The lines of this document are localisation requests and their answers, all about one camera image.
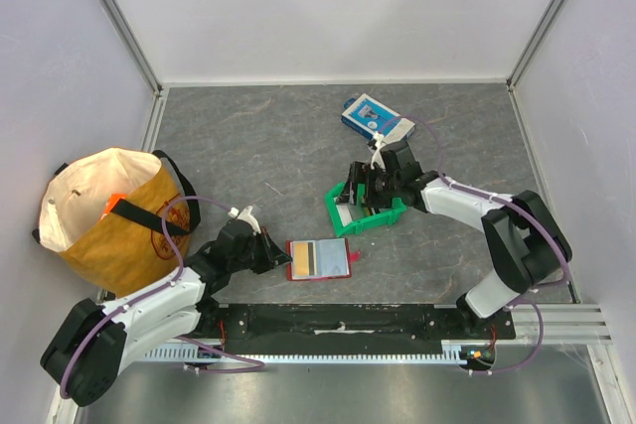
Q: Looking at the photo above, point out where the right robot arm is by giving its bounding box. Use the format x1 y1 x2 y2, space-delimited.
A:
327 136 572 339

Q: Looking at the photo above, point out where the brown paper tote bag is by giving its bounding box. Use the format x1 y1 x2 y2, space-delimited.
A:
34 147 201 297

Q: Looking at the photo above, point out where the red card holder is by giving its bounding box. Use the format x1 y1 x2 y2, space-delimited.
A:
286 238 361 282

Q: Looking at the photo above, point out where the grey slotted cable duct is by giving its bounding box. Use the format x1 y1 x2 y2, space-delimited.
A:
139 342 467 365

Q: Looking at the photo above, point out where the orange item in bag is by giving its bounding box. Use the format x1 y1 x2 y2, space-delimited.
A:
100 193 127 219

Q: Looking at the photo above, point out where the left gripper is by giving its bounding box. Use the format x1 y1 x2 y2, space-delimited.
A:
229 226 291 274

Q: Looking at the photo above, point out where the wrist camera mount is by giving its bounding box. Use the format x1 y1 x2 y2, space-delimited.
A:
369 131 389 172
228 205 261 234

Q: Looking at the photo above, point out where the blue white product box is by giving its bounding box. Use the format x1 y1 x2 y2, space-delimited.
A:
341 94 415 142

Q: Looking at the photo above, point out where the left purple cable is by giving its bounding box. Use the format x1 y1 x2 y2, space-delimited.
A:
59 195 267 401

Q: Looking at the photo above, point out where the green plastic bin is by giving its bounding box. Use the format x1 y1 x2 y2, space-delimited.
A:
325 183 406 237

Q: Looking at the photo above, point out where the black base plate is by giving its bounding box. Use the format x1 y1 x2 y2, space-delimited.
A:
186 304 516 343

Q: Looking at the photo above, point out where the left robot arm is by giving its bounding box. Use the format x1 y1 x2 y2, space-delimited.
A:
40 218 292 407

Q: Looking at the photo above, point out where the white credit card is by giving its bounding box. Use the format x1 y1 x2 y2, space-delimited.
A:
336 204 366 226

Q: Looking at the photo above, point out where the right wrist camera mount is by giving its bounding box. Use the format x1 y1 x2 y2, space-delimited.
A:
369 131 389 172

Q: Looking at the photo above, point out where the purple cable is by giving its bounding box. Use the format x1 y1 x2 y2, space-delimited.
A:
59 195 267 401
380 115 572 376

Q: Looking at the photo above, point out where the gold credit card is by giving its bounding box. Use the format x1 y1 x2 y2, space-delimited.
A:
292 241 316 279

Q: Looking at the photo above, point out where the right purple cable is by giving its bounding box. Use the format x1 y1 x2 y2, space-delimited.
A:
380 115 572 376

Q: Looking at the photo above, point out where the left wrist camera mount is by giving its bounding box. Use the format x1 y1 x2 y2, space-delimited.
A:
228 205 261 234

